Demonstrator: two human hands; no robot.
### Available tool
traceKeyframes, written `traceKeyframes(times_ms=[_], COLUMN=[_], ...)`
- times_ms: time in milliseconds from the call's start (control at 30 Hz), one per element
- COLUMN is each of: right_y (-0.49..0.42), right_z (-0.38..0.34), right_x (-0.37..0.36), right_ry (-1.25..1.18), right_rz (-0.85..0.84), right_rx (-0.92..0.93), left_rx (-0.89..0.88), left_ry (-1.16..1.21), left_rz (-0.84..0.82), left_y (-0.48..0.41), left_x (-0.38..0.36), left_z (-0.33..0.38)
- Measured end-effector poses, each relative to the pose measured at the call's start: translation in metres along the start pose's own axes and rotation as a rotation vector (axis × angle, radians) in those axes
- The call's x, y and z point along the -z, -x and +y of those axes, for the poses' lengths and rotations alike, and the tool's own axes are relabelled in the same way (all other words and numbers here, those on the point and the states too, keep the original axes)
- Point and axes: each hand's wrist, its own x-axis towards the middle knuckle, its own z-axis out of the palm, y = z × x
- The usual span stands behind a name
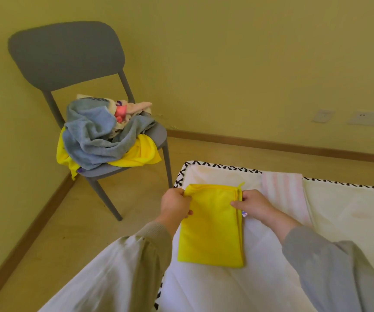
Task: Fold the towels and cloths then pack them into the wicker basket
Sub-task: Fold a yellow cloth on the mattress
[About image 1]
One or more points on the person's left hand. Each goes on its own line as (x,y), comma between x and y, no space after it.
(172,202)

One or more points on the person's right hand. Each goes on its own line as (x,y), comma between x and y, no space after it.
(255,204)

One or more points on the person's right forearm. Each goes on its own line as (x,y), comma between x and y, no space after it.
(323,266)

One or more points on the grey plastic chair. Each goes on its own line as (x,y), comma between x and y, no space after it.
(73,77)

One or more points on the beige and pink cloth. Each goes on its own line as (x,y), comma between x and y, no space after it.
(125,115)

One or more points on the person's left forearm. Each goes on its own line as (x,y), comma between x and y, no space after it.
(131,256)

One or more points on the person's left thumb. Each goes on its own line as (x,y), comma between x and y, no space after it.
(178,191)

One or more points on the pink striped towel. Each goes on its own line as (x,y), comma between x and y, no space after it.
(284,194)

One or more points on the yellow cloth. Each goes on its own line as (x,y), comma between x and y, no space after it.
(211,224)
(141,152)

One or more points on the white mattress with patterned edge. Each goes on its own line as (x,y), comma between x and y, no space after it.
(336,207)

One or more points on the person's right thumb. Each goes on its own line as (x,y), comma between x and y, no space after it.
(238,204)

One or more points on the blue-grey towel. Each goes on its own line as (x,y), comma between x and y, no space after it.
(92,133)

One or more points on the small white wall socket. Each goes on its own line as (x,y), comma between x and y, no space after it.
(324,115)

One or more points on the wooden baseboard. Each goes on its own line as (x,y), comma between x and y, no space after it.
(271,146)

